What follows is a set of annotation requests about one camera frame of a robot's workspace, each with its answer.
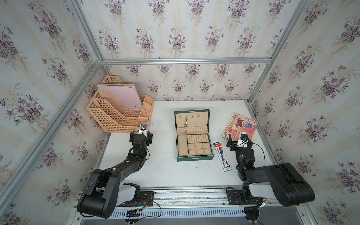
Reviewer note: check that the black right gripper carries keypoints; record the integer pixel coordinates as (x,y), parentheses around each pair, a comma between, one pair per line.
(233,144)

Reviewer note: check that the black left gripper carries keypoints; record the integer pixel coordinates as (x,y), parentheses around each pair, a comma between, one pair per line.
(149,140)

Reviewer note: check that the green jewelry box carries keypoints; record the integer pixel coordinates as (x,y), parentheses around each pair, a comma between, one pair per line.
(193,142)

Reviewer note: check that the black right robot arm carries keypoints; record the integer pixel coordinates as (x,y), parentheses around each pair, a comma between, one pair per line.
(280,183)

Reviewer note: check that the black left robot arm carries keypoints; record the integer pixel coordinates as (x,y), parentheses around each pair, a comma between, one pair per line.
(100,196)

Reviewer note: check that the pink cartoon notebook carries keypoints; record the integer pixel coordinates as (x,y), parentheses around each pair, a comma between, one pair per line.
(239,124)

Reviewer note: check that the boxed pen pack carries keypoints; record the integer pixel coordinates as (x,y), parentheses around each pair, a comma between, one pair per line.
(222,157)

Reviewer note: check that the peach plastic file organizer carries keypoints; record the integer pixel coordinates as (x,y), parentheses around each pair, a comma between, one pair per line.
(112,116)

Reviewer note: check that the pink folder in organizer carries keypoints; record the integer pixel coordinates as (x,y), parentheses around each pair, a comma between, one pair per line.
(125,93)

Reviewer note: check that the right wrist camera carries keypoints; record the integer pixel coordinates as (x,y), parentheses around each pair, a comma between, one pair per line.
(243,139)

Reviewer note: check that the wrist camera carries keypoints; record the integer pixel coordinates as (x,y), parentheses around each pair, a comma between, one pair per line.
(243,139)
(143,128)

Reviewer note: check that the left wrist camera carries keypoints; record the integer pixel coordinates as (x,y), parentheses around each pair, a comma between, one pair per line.
(143,128)

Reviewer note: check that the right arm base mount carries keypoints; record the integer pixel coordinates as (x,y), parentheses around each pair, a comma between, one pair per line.
(240,197)

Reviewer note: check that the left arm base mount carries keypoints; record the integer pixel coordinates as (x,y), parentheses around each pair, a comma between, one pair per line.
(131,195)

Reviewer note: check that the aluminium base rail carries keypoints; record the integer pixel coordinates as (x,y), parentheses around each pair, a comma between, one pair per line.
(211,196)

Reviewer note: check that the small circuit board with wires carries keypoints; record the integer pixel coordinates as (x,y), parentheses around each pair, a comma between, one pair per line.
(133,213)

